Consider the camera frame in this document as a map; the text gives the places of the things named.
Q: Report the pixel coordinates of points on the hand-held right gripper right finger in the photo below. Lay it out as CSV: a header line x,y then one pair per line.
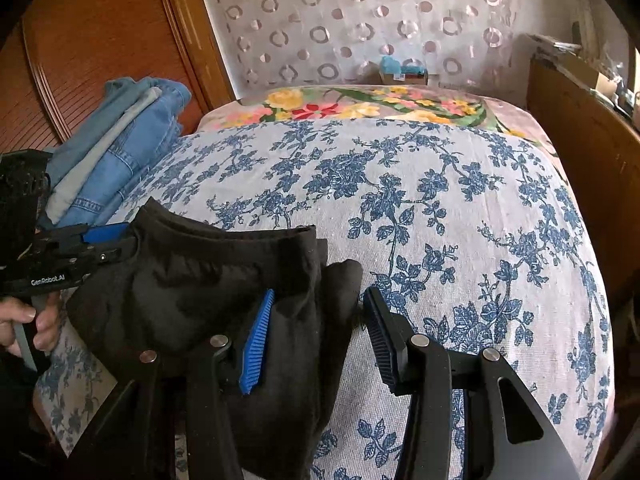
x,y
377,330

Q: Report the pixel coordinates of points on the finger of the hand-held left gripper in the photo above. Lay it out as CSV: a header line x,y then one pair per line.
x,y
107,256
102,234

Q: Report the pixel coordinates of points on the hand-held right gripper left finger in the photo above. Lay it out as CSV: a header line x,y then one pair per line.
x,y
257,345

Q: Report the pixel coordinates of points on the black pants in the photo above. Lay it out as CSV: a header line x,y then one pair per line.
x,y
190,285

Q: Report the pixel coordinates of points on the folded grey pants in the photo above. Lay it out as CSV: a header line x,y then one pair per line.
x,y
95,170

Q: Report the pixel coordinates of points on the person's left hand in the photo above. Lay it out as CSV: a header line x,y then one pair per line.
x,y
47,325

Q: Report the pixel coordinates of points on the blue floral bedspread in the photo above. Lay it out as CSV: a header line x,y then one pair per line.
x,y
425,200

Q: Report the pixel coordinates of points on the folded light blue jeans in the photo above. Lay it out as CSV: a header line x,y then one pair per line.
x,y
150,91

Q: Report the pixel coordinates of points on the dark cloth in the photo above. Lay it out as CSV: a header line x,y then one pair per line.
x,y
25,425

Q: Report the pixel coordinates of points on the wooden wardrobe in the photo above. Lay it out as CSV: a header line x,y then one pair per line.
x,y
100,35

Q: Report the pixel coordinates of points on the colourful floral blanket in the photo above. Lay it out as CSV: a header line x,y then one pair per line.
x,y
350,102

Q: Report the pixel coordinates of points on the blue packet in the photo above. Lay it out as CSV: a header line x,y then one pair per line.
x,y
400,70

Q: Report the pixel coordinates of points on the wooden cabinet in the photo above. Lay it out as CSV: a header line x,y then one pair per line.
x,y
575,135

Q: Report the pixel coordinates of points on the circle patterned curtain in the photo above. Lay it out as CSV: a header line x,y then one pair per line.
x,y
350,10

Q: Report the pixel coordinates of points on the cardboard box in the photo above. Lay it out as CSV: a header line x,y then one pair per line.
x,y
580,71

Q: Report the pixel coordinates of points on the pile of papers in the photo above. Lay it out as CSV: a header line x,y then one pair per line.
x,y
552,45

